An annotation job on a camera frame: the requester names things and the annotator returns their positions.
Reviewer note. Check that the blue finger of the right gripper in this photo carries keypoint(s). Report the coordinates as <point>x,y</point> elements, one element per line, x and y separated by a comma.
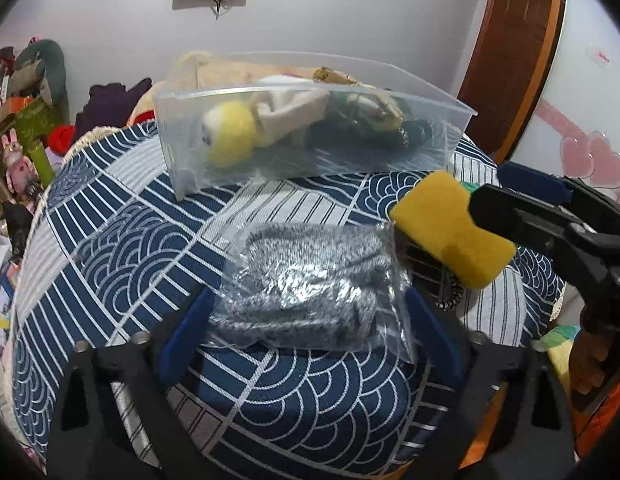
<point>534,183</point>
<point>524,221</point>

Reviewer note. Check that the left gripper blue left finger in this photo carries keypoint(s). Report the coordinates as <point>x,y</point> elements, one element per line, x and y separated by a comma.
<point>180,333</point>

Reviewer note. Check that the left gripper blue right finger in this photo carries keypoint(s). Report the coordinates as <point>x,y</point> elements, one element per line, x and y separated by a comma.
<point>441,334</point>

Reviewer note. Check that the yellow sponge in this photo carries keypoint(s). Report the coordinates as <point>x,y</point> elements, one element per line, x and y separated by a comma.
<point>434,215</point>

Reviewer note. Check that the black chain pouch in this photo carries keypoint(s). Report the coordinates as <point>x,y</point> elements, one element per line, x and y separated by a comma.
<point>334,134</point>

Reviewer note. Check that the floral fabric bundle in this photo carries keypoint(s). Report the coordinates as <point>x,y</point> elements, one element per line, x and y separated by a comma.
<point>362,105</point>

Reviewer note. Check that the yellow round plush toy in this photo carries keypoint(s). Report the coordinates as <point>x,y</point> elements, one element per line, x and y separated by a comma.
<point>229,133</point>

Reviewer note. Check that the person's right hand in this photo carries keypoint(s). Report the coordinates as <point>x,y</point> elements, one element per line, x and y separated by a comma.
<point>588,354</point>

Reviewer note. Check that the blue white patterned cloth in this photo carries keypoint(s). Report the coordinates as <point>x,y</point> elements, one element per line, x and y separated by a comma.
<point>112,252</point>

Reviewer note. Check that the brown wooden door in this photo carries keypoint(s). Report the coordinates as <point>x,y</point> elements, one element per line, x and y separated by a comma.
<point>511,60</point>

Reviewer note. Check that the grey gloves in plastic bag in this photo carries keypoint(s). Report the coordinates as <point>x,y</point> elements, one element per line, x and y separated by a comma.
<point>314,287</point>

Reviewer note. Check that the pink rabbit plush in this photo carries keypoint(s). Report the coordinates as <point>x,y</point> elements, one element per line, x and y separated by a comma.
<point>19,169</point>

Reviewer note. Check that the clear plastic storage box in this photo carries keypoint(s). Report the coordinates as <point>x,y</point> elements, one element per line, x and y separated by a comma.
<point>179,120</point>

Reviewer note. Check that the dark purple blanket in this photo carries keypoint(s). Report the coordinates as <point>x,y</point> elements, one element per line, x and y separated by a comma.
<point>109,105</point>

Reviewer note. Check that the green cardboard box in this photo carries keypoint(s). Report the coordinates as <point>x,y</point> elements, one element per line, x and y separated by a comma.
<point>32,124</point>

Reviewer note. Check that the beige fleece blanket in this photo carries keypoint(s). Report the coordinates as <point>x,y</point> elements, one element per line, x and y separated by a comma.
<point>199,70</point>

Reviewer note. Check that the grey green plush dinosaur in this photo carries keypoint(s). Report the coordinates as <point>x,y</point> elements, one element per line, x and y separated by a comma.
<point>40,68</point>

